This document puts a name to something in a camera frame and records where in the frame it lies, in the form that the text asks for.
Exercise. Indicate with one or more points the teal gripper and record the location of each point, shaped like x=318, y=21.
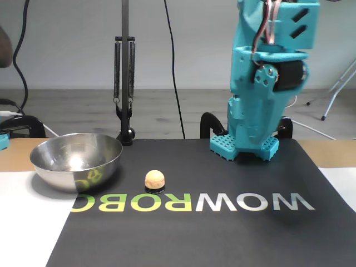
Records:
x=245, y=80

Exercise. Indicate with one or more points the cork ball with black base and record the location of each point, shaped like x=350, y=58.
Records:
x=154, y=179

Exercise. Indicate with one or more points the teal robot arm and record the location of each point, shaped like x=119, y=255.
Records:
x=244, y=33

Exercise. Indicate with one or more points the teal robot base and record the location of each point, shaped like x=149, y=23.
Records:
x=224, y=146

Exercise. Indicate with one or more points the metal bowl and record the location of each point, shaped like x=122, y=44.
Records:
x=55, y=178

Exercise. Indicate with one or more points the black table clamp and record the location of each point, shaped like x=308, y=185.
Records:
x=25, y=122
x=287, y=128
x=205, y=122

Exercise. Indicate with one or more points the white metal stand legs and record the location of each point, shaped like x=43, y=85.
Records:
x=330, y=104

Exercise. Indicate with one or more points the white paper sheet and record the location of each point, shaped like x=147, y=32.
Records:
x=27, y=228
x=345, y=189

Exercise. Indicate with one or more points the black WOWROBO mat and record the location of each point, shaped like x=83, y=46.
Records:
x=194, y=239

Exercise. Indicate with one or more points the black spring lamp stand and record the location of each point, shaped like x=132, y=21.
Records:
x=126, y=55

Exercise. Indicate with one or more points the teal plastic part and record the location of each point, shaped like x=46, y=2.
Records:
x=3, y=142

